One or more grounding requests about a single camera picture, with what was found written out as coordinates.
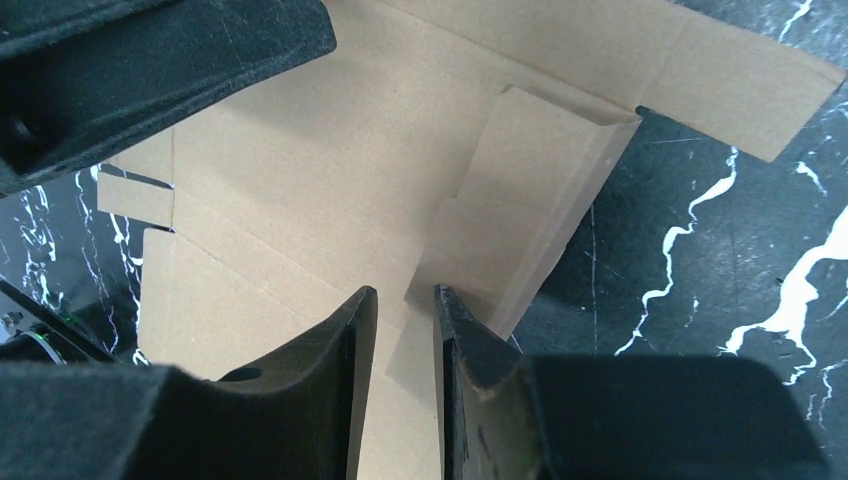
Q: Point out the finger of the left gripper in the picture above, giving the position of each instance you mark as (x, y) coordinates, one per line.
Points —
(84, 80)

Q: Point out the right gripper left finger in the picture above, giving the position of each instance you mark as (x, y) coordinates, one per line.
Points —
(295, 413)

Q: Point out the brown cardboard box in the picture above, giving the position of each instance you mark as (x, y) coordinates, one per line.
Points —
(454, 142)

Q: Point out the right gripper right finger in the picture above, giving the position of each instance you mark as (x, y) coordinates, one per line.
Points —
(508, 415)

